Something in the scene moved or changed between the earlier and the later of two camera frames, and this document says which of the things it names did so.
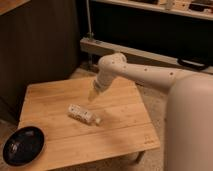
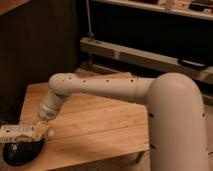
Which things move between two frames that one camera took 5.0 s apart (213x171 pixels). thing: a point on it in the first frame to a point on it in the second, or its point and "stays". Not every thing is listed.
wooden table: (124, 127) stays
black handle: (195, 64) stays
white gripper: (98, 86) to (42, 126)
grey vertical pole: (90, 34) stays
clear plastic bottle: (80, 113) to (24, 131)
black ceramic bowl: (23, 146) stays
